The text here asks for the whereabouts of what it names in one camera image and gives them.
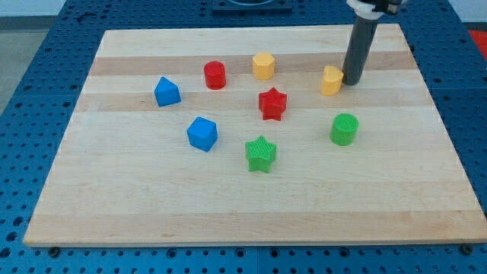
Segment blue triangle block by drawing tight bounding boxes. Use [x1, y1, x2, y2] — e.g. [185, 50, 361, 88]
[154, 77, 181, 107]

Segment yellow hexagon block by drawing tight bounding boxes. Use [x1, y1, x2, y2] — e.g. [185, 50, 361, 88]
[253, 53, 275, 80]

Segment yellow heart block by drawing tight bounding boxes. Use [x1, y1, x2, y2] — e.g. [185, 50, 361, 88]
[321, 65, 344, 96]

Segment green cylinder block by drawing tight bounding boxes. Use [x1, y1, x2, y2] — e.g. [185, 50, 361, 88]
[329, 113, 359, 146]

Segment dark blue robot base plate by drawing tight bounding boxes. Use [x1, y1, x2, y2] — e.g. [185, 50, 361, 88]
[208, 0, 293, 14]

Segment black bolt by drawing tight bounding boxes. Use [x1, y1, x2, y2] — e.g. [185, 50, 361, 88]
[460, 244, 473, 256]
[47, 247, 60, 258]

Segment black bolt right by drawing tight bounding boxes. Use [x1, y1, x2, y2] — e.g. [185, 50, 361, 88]
[460, 244, 473, 256]

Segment blue cube block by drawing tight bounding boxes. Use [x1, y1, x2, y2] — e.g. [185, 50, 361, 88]
[186, 116, 218, 152]

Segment red cylinder block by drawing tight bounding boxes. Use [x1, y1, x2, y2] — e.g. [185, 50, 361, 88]
[203, 61, 226, 90]

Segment black bolt left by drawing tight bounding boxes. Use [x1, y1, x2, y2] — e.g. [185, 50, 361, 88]
[47, 247, 60, 258]

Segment red star block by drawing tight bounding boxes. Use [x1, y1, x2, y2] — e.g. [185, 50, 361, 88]
[259, 88, 288, 121]

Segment green star block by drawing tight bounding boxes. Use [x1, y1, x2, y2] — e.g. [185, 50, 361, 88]
[245, 135, 277, 173]

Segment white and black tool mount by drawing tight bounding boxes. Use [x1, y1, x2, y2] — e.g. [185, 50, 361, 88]
[345, 0, 406, 19]

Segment wooden board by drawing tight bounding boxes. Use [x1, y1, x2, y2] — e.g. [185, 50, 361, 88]
[24, 24, 486, 247]

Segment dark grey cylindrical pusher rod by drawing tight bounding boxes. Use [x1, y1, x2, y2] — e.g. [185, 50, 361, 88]
[342, 17, 378, 86]

